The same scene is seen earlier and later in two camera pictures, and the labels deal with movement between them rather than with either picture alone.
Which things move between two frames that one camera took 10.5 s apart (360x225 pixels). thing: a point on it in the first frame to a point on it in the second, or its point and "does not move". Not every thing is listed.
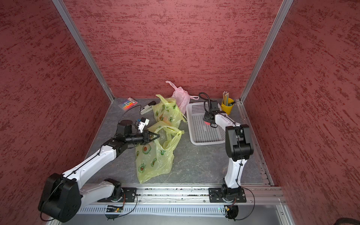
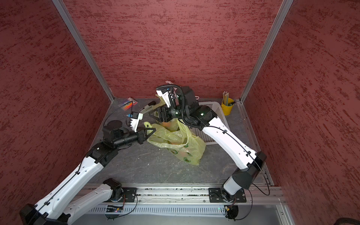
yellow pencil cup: [228, 108] does not move
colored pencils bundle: [225, 96] does not move
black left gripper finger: [153, 139] to [150, 134]
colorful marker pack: [130, 102] does not move
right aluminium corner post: [266, 49] does not move
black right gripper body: [206, 117] to [171, 112]
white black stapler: [148, 108] does not move
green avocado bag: [156, 157] to [173, 135]
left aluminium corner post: [66, 17] does not move
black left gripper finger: [158, 135] to [150, 128]
